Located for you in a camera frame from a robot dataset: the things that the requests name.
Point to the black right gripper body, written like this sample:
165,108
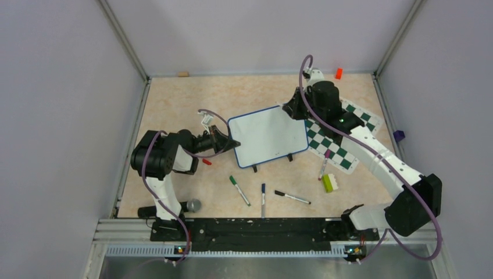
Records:
308,95

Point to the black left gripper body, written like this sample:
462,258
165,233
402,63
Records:
204,142

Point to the blue framed whiteboard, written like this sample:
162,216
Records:
265,135

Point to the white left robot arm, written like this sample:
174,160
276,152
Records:
158,154

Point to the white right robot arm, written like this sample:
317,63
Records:
416,198

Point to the green whiteboard marker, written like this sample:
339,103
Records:
244,197

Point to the purple whiteboard marker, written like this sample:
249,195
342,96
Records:
324,164

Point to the blue whiteboard marker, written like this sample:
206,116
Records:
263,208

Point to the black whiteboard marker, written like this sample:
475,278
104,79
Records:
279,193

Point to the orange block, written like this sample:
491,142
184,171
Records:
339,73

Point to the black microphone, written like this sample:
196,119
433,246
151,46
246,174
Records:
193,205

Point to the wooden cork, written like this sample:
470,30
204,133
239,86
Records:
183,74

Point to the green white toy brick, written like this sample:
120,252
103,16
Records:
329,183

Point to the purple object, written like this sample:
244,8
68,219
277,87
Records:
399,135

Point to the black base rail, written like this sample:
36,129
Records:
260,235

